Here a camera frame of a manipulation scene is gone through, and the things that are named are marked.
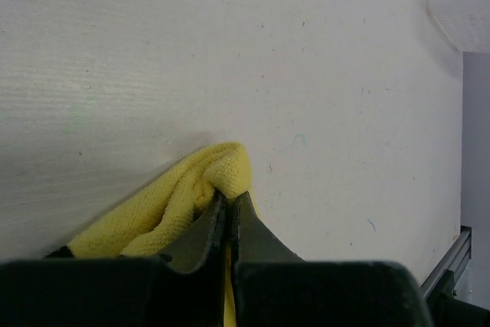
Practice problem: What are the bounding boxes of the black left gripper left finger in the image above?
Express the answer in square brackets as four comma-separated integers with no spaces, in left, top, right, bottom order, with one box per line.
[1,193,227,326]

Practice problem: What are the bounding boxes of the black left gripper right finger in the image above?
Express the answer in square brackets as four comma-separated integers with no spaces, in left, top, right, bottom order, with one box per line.
[230,193,433,326]

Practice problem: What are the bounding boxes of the yellow towel black trim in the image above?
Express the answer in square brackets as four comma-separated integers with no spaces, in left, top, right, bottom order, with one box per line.
[45,141,265,327]

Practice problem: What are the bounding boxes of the white plastic basket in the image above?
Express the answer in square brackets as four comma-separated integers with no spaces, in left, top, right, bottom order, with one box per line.
[427,0,489,53]

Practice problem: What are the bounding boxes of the aluminium mounting rail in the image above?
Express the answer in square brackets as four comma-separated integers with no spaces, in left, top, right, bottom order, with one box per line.
[420,226,472,300]

